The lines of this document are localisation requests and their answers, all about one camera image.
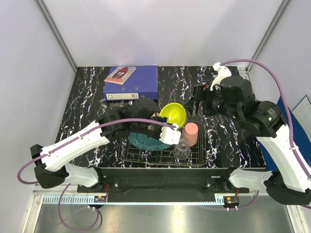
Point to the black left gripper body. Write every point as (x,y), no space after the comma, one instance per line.
(151,129)

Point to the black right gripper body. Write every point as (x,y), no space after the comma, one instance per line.
(213,98)

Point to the yellow-green bowl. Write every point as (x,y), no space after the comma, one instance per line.
(175,113)

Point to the teal scalloped plate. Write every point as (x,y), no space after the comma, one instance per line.
(142,141)

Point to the pink plastic cup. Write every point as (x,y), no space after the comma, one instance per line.
(190,133)

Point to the clear glass cup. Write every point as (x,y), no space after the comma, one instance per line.
(182,149)

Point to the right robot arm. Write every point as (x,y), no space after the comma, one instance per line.
(233,97)

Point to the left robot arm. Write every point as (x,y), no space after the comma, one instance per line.
(52,163)

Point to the blue lever arch binder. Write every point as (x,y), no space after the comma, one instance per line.
(141,84)

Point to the red and white book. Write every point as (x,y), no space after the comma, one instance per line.
(120,75)

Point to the dark blue binder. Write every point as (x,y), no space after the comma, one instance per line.
(300,131)

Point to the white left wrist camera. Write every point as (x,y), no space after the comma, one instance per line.
(170,134)

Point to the metal wire dish rack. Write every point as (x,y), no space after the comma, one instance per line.
(138,157)

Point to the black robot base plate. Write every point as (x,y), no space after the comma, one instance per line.
(163,185)

